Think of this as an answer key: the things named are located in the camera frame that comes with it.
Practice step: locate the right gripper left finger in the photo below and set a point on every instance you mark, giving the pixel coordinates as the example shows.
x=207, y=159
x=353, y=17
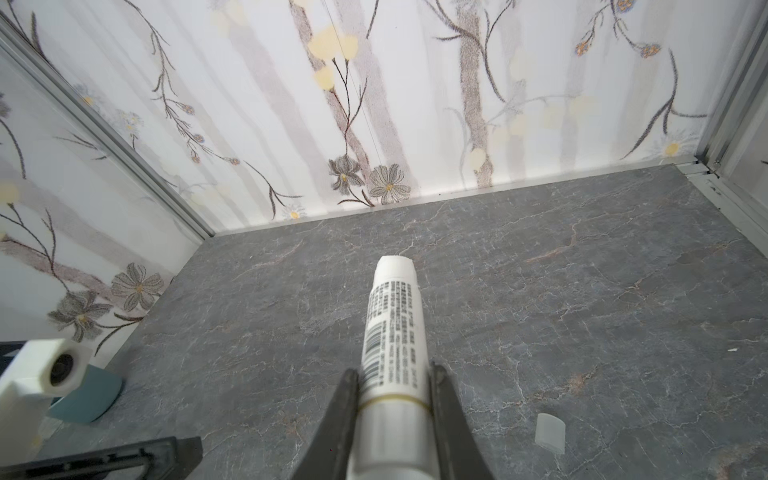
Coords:
x=328, y=453

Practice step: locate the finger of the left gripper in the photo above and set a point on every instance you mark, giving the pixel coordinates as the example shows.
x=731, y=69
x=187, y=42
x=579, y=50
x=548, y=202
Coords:
x=165, y=458

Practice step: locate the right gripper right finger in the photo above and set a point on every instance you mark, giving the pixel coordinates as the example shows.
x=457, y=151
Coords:
x=458, y=454

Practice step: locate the white glue stick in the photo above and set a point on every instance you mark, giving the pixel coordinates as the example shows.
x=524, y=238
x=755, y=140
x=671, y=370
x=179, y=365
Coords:
x=394, y=431

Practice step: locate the white glue stick cap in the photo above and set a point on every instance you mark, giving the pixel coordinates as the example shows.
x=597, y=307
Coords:
x=550, y=433

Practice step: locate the teal ceramic cup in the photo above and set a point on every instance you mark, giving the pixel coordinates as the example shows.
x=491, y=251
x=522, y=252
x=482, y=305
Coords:
x=96, y=394

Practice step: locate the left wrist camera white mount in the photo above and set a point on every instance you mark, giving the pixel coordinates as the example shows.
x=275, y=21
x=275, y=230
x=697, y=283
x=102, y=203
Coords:
x=40, y=372

